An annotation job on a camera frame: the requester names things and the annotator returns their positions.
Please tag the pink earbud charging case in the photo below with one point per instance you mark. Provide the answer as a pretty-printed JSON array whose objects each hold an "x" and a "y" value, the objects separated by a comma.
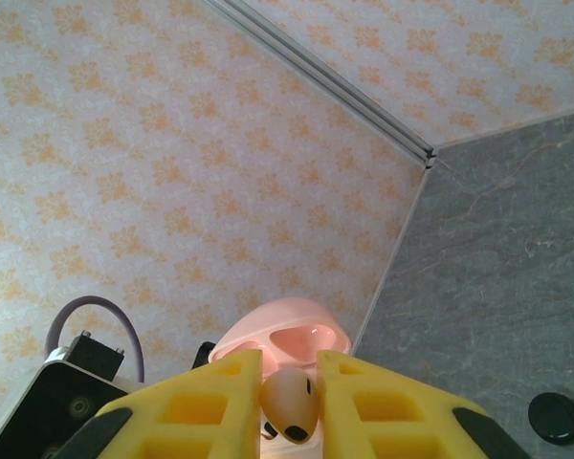
[{"x": 292, "y": 315}]

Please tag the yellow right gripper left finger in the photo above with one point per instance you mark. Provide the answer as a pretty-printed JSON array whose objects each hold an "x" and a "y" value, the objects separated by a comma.
[{"x": 244, "y": 411}]

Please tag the aluminium frame post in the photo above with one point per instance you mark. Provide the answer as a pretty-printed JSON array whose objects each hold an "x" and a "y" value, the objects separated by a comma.
[{"x": 315, "y": 67}]

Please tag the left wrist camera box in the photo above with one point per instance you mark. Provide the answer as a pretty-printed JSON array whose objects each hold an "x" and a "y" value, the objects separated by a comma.
[{"x": 28, "y": 411}]

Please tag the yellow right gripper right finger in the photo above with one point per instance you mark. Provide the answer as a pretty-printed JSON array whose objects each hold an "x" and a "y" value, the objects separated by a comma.
[{"x": 337, "y": 416}]

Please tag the black earbud charging case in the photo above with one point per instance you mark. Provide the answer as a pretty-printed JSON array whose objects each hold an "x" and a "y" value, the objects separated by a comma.
[{"x": 555, "y": 416}]

